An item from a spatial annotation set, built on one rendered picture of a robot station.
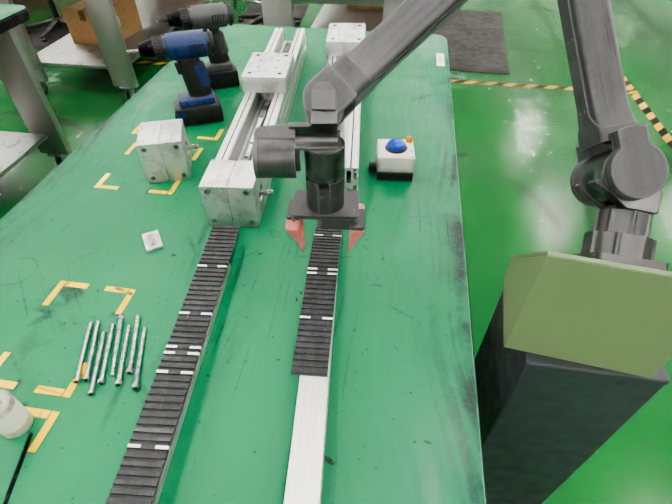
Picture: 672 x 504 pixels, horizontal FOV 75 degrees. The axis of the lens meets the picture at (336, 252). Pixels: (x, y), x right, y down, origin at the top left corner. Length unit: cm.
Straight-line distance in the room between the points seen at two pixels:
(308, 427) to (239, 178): 47
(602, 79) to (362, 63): 33
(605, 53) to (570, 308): 35
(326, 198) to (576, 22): 42
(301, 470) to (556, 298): 38
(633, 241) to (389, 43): 42
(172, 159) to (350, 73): 51
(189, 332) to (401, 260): 38
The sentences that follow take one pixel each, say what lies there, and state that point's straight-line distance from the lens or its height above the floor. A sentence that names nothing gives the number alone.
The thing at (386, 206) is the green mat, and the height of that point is 78.
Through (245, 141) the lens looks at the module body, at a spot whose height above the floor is 82.
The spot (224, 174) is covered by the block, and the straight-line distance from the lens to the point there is 87.
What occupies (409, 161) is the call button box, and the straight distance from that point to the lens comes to 97.
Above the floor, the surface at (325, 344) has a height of 81.
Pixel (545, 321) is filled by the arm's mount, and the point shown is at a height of 86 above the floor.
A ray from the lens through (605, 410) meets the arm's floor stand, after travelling 87.
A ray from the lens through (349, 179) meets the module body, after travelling 91.
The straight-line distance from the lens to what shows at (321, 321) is 67.
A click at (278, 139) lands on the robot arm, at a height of 104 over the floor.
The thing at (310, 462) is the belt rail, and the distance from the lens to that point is 58.
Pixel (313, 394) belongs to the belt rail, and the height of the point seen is 81.
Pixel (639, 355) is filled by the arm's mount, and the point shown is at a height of 83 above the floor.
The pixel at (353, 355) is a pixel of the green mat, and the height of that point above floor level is 78.
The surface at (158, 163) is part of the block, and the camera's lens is 103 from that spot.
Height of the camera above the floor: 135
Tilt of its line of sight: 44 degrees down
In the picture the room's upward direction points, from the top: straight up
